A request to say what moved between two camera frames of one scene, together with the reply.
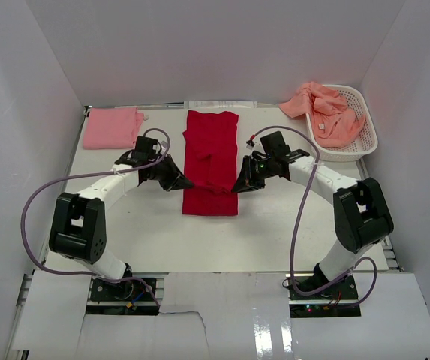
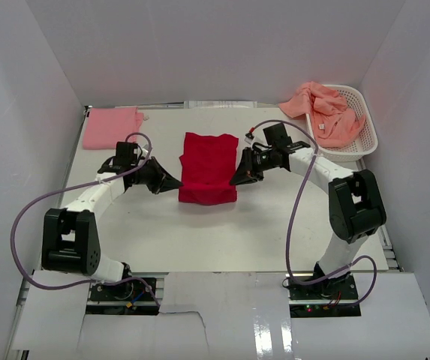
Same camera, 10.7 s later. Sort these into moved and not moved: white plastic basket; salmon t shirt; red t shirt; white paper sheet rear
Moved: red t shirt
Not moved: white plastic basket; salmon t shirt; white paper sheet rear
